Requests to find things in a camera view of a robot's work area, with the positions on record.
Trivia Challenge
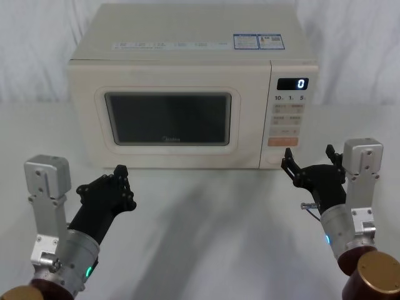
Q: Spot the cream microwave oven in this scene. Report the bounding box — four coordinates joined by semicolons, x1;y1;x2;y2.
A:
64;3;320;171

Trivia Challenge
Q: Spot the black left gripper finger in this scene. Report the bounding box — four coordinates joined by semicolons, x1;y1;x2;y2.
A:
76;164;123;204
117;164;138;214

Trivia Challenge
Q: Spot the white curtain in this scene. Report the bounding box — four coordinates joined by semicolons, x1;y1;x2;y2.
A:
0;0;400;109

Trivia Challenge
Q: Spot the thin dark cable silver plug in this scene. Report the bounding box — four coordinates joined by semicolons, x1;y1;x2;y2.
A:
299;202;323;224

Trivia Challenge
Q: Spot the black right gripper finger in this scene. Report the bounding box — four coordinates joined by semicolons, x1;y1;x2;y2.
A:
280;147;304;186
324;144;345;174

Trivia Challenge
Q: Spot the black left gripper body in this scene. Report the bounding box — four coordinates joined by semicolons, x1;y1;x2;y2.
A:
66;179;126;248

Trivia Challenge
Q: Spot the white table cloth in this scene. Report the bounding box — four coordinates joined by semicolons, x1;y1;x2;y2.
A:
0;99;400;300

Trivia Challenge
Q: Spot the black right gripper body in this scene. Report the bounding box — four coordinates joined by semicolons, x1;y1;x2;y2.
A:
292;163;348;217

